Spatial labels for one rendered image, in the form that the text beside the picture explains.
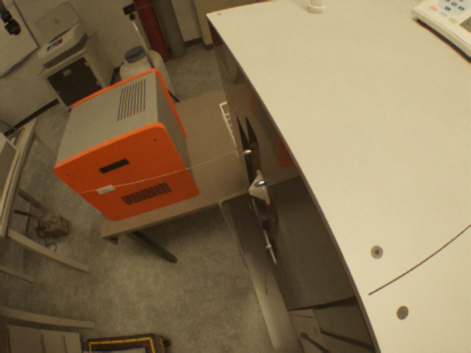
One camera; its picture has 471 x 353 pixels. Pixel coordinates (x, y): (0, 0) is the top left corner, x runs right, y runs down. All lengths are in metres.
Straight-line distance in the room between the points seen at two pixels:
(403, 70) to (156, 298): 1.72
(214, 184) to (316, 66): 0.85
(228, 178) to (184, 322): 1.03
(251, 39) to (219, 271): 1.48
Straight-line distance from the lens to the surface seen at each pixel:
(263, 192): 0.39
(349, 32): 0.32
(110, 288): 1.95
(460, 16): 0.44
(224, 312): 1.59
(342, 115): 0.18
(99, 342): 1.66
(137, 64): 2.39
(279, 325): 0.82
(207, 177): 1.05
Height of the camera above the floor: 1.56
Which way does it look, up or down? 56 degrees down
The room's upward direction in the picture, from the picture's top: 15 degrees counter-clockwise
